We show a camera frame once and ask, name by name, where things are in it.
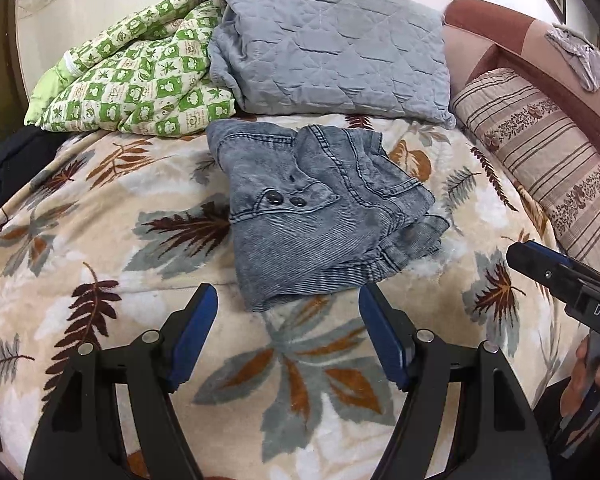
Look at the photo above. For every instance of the person right hand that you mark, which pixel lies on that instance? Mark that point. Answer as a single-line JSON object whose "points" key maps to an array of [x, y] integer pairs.
{"points": [[575, 392]]}

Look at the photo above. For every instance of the striped beige pillow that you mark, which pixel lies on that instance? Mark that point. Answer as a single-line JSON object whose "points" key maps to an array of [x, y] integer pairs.
{"points": [[542, 148]]}

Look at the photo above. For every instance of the beige leaf pattern blanket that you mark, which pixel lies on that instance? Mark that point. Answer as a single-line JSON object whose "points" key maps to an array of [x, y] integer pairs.
{"points": [[118, 231]]}

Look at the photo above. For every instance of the grey quilted comforter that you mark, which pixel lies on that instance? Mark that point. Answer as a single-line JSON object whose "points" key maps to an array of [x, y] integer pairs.
{"points": [[369, 57]]}

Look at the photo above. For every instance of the grey denim pants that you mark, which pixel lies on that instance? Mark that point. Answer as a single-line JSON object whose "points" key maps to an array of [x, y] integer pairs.
{"points": [[318, 210]]}

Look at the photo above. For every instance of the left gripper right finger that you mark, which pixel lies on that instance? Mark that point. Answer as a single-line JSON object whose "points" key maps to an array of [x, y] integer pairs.
{"points": [[495, 435]]}

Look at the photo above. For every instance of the black garment on bed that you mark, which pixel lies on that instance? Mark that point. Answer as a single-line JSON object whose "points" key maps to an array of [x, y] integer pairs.
{"points": [[23, 155]]}

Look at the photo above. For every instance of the green white patterned quilt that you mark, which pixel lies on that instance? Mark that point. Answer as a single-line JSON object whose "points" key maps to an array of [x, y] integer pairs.
{"points": [[147, 74]]}

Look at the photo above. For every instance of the grey cloth on headboard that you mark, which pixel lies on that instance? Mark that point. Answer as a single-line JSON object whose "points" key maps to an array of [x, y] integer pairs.
{"points": [[582, 56]]}

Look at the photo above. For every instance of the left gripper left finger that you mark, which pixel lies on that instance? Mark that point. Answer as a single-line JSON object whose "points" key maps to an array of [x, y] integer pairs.
{"points": [[79, 435]]}

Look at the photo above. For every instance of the brown pink headboard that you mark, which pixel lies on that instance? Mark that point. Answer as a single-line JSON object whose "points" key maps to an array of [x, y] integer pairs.
{"points": [[480, 36]]}

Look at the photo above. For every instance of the person black clothed body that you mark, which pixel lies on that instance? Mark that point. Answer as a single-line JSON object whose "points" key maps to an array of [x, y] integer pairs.
{"points": [[585, 465]]}

